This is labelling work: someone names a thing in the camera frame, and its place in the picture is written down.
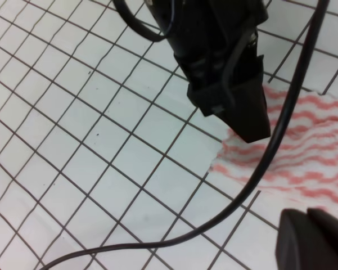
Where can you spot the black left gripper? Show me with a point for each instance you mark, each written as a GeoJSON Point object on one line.
{"type": "Point", "coordinates": [215, 45]}

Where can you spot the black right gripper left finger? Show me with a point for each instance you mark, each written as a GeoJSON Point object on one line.
{"type": "Point", "coordinates": [302, 245]}

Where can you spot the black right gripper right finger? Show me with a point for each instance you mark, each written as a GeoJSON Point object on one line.
{"type": "Point", "coordinates": [327, 223]}

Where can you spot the pink wavy-striped towel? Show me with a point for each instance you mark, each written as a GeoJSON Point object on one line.
{"type": "Point", "coordinates": [305, 167]}

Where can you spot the white black-grid tablecloth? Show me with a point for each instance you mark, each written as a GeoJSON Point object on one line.
{"type": "Point", "coordinates": [100, 145]}

